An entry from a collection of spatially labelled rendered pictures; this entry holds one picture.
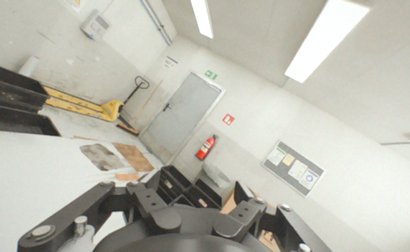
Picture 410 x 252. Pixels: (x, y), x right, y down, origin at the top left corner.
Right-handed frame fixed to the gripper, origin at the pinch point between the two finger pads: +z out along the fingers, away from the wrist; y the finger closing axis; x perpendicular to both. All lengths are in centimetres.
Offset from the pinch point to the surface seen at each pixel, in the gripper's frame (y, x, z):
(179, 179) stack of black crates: -19, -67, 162
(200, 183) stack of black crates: 9, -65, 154
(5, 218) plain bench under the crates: -42.2, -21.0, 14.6
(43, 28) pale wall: -244, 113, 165
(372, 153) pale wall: 294, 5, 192
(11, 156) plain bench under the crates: -59, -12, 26
